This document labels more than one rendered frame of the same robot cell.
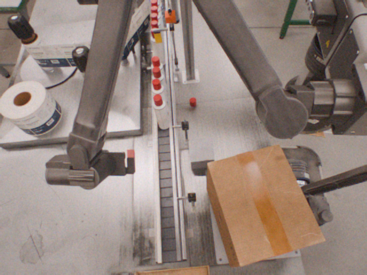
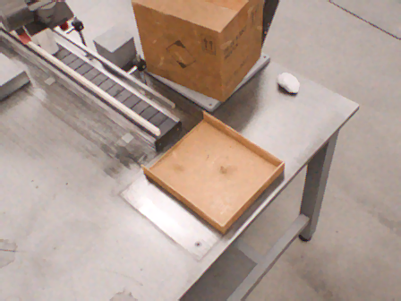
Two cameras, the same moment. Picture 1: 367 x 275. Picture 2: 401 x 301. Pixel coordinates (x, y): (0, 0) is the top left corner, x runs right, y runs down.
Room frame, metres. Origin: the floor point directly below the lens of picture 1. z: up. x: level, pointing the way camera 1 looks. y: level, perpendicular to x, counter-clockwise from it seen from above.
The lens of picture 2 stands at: (-0.67, 0.67, 1.92)
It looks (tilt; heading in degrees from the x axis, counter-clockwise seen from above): 52 degrees down; 316
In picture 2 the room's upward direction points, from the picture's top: 7 degrees counter-clockwise
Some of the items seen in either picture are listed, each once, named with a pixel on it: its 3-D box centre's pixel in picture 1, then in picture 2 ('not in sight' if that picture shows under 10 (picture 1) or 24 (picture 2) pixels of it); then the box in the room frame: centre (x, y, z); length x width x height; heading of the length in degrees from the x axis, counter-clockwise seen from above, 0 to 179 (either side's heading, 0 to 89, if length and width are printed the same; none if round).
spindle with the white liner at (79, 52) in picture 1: (94, 77); not in sight; (0.80, 0.37, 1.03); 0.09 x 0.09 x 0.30
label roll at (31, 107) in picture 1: (32, 108); not in sight; (0.73, 0.67, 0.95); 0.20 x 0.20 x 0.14
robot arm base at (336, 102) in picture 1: (328, 101); not in sight; (0.26, -0.28, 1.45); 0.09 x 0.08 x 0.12; 170
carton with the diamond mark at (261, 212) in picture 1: (253, 208); (200, 30); (0.17, -0.19, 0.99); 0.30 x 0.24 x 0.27; 8
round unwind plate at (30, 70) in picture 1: (49, 65); not in sight; (1.06, 0.68, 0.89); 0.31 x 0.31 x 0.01
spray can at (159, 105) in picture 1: (161, 112); (39, 25); (0.60, 0.09, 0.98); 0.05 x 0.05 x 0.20
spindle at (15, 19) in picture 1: (33, 43); not in sight; (1.06, 0.68, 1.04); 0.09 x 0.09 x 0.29
